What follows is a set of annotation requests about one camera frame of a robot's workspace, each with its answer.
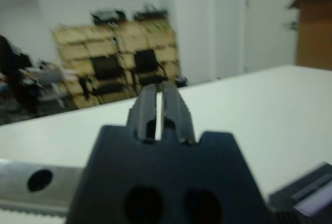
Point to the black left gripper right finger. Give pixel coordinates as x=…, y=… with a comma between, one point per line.
x=177, y=115

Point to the grey office chair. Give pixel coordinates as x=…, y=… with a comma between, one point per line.
x=52, y=84

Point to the brown cardboard box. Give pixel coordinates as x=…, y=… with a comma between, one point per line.
x=313, y=27

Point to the white door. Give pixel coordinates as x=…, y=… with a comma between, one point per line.
x=269, y=21

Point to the small black waste bin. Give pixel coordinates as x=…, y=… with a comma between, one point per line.
x=181, y=82

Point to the black box lid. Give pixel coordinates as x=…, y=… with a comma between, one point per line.
x=303, y=193

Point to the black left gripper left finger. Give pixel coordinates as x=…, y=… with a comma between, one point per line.
x=144, y=112

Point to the person in dark clothes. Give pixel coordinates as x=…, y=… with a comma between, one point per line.
x=13, y=73

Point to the black mesh chair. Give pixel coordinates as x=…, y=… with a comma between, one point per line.
x=107, y=76
x=149, y=68

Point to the flat black tray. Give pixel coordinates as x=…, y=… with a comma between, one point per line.
x=150, y=14

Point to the stacked wooden crates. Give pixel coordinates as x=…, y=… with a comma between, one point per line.
x=83, y=42

